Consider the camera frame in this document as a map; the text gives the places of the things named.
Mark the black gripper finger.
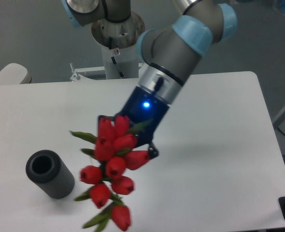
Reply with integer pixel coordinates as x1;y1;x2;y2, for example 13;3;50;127
147;142;159;160
98;115;115;128

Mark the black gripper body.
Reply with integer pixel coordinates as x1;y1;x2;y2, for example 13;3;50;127
117;87;170;146

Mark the red tulip bouquet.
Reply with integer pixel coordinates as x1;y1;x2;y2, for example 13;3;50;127
71;116;152;232

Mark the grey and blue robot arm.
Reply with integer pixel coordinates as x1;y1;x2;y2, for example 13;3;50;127
62;0;237;158

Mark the dark grey ribbed vase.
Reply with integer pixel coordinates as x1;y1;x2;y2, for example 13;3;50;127
25;150;75;199

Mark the white chair armrest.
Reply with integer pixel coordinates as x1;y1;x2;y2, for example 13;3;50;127
0;63;32;86

